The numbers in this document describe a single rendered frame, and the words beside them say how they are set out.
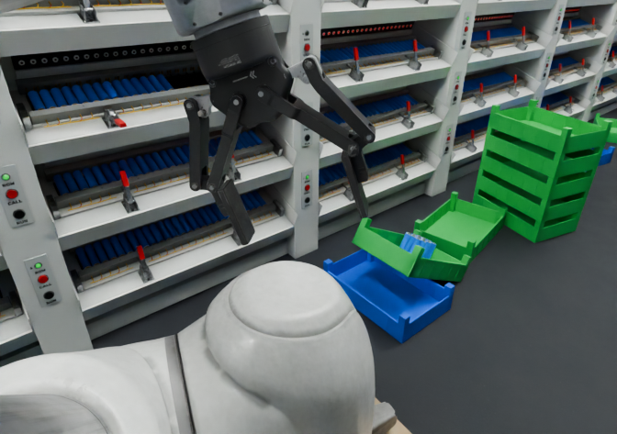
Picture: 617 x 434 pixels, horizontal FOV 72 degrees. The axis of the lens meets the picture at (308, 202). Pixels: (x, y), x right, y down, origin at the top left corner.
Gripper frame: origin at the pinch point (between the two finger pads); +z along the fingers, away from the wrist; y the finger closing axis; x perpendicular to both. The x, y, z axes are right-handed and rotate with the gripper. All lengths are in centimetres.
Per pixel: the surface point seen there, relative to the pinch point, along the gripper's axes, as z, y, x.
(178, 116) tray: -9, -35, 47
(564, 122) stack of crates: 41, 63, 115
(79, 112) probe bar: -17, -48, 37
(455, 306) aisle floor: 63, 13, 56
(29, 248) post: 3, -63, 23
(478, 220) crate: 66, 28, 105
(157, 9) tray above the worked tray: -30, -30, 50
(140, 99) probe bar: -15, -40, 45
